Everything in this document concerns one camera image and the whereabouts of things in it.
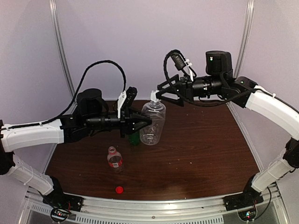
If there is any red bottle cap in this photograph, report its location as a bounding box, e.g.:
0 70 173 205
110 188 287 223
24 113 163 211
115 186 124 194

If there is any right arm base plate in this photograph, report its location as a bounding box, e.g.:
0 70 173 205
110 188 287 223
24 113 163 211
223 192 263 211

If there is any left rear aluminium post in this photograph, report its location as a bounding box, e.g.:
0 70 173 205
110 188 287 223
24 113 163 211
49 0 78 103

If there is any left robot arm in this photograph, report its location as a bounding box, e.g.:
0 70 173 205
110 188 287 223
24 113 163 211
0 87 152 207

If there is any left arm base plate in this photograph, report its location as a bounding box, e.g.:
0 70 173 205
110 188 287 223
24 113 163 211
42 193 83 212

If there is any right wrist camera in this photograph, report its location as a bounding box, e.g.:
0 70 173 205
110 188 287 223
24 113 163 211
171 52 195 82

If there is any left circuit board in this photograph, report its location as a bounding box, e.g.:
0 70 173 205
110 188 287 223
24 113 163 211
50 208 71 222

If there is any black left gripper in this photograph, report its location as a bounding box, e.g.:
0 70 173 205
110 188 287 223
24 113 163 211
85 106 152 138

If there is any green plastic bottle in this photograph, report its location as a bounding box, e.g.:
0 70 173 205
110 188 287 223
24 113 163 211
128 131 140 146

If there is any aluminium post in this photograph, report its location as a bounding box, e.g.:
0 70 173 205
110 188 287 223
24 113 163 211
49 0 78 103
234 0 255 78

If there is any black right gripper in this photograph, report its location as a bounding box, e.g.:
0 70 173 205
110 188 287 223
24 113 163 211
155 74 224 107

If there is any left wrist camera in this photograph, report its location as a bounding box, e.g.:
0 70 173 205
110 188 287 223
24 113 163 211
117 86 137 119

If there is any right circuit board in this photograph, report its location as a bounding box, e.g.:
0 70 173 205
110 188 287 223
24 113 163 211
238 208 257 222

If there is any white flip bottle cap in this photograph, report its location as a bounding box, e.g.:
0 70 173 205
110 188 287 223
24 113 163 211
150 90 160 102

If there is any right rear aluminium post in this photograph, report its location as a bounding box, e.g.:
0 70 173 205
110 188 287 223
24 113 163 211
234 0 255 78

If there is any clear bottle white cap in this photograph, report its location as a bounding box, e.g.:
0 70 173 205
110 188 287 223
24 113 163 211
140 99 166 146

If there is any circuit board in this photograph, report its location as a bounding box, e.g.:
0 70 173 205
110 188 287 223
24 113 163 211
238 208 257 222
50 208 71 222

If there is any front aluminium frame rail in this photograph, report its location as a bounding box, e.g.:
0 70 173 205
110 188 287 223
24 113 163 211
23 184 283 224

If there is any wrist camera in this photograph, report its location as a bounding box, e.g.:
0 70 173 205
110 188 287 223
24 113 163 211
117 86 137 119
171 52 195 82

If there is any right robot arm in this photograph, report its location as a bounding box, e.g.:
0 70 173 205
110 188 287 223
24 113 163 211
156 49 299 206

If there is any left black sleeved cable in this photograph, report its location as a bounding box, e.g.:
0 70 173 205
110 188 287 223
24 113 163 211
4 60 127 130

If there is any clear bottle red label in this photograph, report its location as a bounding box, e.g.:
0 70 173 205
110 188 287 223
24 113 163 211
107 147 124 174

